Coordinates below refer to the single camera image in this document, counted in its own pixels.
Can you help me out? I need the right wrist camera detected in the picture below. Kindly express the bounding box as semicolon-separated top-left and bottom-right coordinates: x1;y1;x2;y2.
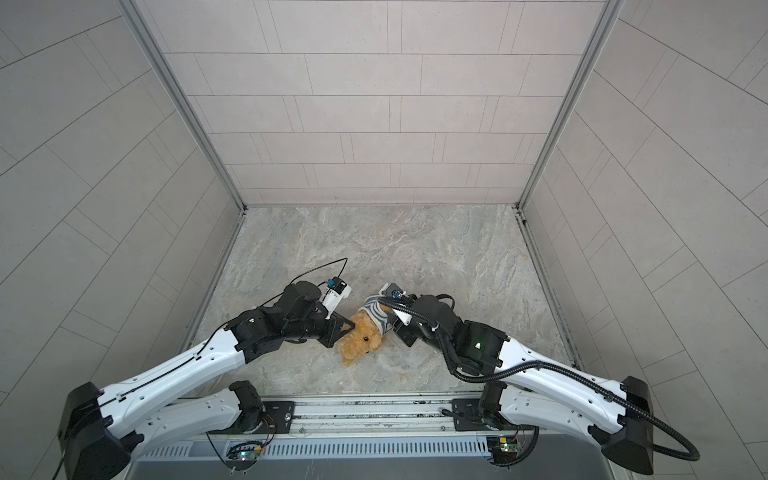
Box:
377;282;414;328

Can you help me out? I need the right green circuit board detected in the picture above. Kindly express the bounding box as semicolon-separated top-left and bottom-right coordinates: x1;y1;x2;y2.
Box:
486;437;521;467

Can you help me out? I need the thin black left cable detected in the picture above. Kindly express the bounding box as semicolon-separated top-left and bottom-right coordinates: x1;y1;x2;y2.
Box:
194;257;350;361

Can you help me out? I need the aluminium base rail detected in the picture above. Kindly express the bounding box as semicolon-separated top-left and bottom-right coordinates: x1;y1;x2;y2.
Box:
119;391;619;463

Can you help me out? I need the brown teddy bear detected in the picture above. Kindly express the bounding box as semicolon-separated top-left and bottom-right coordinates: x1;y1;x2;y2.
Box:
337;310;389;367

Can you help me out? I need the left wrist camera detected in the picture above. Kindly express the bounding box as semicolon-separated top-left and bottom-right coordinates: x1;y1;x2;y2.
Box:
322;276;351;319

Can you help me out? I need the black corrugated cable conduit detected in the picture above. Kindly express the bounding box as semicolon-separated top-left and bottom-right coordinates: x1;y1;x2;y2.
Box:
376;296;702;463

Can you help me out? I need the aluminium left corner post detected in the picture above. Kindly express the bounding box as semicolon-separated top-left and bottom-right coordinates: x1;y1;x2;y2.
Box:
115;0;247;215

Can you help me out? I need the aluminium corner post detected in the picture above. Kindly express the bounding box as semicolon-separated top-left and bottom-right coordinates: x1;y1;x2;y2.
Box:
115;0;247;215
517;0;623;213

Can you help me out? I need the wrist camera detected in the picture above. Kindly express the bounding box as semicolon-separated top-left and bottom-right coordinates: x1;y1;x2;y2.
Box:
377;282;414;328
322;276;351;319

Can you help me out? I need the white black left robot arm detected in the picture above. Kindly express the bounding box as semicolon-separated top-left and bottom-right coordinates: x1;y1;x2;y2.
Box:
57;277;355;479

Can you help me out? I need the aluminium right corner post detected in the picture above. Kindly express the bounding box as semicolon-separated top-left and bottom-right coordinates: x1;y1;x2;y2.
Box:
517;0;623;213

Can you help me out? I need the green circuit board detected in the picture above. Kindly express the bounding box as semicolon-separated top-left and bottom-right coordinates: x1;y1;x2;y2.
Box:
486;437;521;467
226;441;265;471

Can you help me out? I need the blue white striped sweater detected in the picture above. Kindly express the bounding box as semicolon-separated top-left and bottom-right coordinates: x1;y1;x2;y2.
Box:
358;293;399;336

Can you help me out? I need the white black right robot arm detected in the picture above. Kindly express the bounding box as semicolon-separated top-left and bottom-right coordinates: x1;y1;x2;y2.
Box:
380;294;655;475

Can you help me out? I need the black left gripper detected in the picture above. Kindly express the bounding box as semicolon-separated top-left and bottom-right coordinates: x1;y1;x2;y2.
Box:
282;310;360;350

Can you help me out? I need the left green circuit board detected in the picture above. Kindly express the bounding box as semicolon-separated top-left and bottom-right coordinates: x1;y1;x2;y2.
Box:
226;441;265;471

